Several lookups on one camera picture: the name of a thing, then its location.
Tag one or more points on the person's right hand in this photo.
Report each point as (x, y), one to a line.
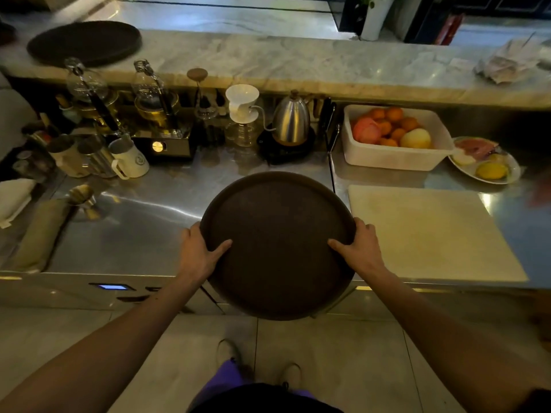
(364, 253)

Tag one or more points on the person's left hand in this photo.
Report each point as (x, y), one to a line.
(196, 255)

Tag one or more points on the person's right thumb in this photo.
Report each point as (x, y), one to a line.
(340, 247)

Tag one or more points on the person's left thumb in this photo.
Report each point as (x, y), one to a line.
(220, 249)

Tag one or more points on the round dark brown tray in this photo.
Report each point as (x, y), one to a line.
(84, 42)
(278, 247)

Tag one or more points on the person's right forearm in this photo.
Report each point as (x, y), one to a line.
(456, 339)

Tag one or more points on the person's left forearm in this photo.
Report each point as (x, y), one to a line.
(99, 344)

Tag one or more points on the white cutting board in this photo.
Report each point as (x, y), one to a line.
(434, 234)

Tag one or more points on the person's left shoe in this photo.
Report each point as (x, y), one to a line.
(230, 353)

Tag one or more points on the person's shoe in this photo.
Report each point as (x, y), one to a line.
(230, 353)
(291, 375)

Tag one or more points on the white plastic tub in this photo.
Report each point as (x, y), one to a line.
(396, 154)

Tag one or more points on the black kettle base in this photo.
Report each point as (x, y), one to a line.
(286, 149)

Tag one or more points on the black siphon heater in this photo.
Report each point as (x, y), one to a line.
(165, 146)

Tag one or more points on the glass coffee server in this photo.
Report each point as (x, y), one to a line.
(243, 133)

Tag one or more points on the pink grapefruit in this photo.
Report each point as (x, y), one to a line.
(366, 130)

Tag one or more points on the white milk pitcher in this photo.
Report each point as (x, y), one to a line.
(129, 158)

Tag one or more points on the yellow pomelo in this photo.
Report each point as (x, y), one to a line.
(416, 139)

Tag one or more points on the person's purple shorts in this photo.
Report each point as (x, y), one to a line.
(224, 382)

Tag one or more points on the pile of oranges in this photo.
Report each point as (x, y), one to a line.
(392, 122)

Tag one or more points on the steel gooseneck kettle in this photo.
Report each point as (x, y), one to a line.
(291, 121)

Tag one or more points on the person's right shoe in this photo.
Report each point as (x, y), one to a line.
(291, 375)

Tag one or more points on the steel jigger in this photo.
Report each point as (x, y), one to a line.
(82, 196)

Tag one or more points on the white ceramic coffee dripper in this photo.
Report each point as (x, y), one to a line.
(242, 103)

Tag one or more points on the steel milk pitcher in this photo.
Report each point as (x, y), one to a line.
(97, 155)

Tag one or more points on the wooden topped glass stand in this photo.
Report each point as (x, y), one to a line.
(200, 94)

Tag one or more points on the person's black shirt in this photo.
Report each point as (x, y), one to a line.
(267, 400)

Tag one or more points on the glass siphon coffee maker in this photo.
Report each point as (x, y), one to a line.
(88, 87)
(153, 94)

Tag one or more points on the pink fruit slice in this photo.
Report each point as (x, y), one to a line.
(476, 147)

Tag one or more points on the yellow lemon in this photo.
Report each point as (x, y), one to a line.
(491, 170)

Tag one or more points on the beige milk pitcher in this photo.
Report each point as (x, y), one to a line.
(67, 156)

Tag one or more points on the olive green cloth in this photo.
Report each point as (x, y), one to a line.
(39, 236)

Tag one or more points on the white plate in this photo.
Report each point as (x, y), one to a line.
(508, 169)

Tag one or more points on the white cloth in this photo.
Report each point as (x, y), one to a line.
(14, 199)

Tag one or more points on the white plant pot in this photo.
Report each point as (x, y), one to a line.
(376, 17)

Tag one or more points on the crumpled paper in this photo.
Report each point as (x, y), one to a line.
(509, 61)

